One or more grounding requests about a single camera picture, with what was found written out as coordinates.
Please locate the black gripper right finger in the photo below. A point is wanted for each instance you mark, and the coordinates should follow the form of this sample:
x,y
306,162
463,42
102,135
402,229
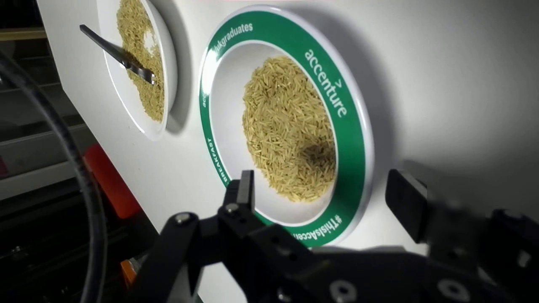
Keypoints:
x,y
409,202

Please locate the dry rice pile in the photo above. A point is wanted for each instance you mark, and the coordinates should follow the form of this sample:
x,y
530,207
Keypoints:
x,y
151,94
286,128

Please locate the red chair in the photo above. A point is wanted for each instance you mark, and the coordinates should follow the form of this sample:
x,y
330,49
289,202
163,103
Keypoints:
x,y
111,179

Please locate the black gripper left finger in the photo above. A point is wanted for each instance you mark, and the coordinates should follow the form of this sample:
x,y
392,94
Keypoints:
x,y
246,190

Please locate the green rimmed white bowl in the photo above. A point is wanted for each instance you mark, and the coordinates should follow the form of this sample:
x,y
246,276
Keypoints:
x,y
347,135

